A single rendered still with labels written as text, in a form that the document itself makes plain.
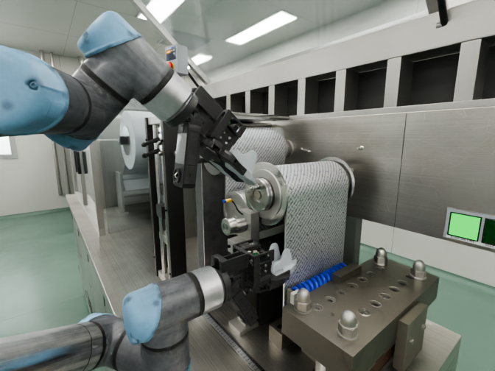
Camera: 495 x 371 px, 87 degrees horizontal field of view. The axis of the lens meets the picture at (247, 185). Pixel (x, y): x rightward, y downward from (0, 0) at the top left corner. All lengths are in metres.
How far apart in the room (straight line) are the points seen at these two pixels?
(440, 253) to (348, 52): 2.73
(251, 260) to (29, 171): 5.62
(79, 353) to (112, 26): 0.46
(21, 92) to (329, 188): 0.59
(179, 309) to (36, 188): 5.64
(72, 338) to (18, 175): 5.54
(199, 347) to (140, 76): 0.58
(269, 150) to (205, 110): 0.40
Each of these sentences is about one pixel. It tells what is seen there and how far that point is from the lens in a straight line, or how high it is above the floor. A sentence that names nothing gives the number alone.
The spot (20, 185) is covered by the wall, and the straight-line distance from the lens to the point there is 6.01.
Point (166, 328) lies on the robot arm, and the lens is 0.46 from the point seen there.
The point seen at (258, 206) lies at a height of 1.22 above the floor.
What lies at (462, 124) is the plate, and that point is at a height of 1.41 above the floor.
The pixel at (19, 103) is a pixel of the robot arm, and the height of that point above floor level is 1.41.
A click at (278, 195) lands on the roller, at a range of 0.57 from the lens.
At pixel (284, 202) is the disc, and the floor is 1.24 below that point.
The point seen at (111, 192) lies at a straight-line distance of 1.46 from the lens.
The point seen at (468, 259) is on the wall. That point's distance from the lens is 3.30.
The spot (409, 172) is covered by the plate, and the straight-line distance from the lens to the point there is 0.78.
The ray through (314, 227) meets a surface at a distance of 0.67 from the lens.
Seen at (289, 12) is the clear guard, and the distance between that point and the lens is 0.98.
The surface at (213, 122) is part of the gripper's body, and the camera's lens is 0.49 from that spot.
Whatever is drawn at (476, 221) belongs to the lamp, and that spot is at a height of 1.20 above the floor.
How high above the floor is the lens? 1.38
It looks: 10 degrees down
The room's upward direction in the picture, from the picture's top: straight up
